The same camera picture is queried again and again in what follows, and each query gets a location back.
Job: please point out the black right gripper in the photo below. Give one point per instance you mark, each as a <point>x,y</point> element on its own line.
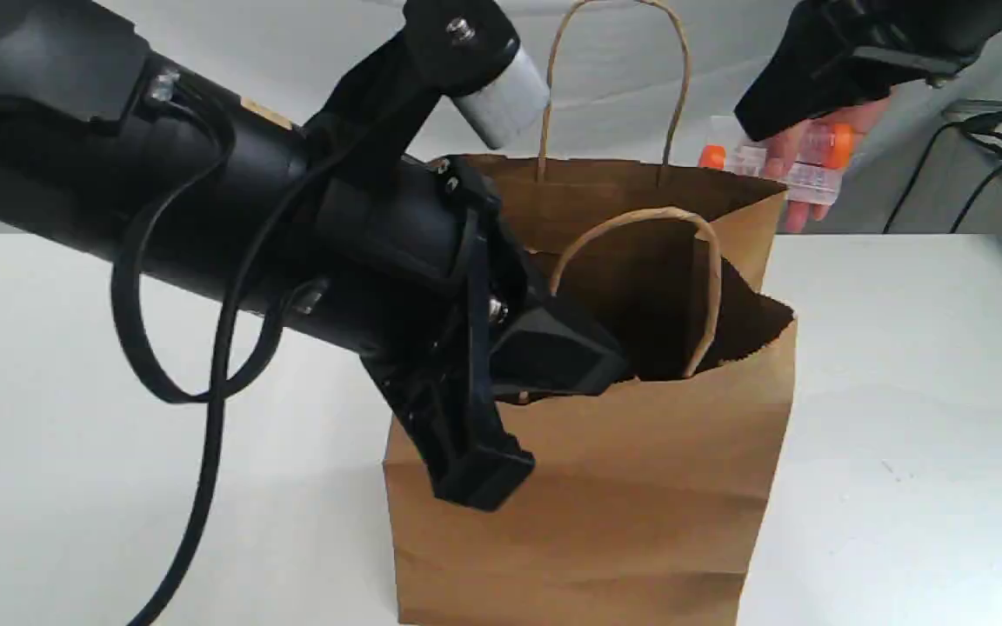
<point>836,54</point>

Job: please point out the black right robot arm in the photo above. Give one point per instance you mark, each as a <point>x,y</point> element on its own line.
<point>839,54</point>

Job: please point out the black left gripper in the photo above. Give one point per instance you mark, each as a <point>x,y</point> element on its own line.
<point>421,280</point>

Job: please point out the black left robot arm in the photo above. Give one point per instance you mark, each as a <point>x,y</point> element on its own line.
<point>114,150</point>

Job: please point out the white cylinder wrist camera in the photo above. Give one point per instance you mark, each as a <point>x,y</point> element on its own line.
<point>500,111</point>

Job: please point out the brown paper bag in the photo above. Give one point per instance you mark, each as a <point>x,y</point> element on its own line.
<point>646,502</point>

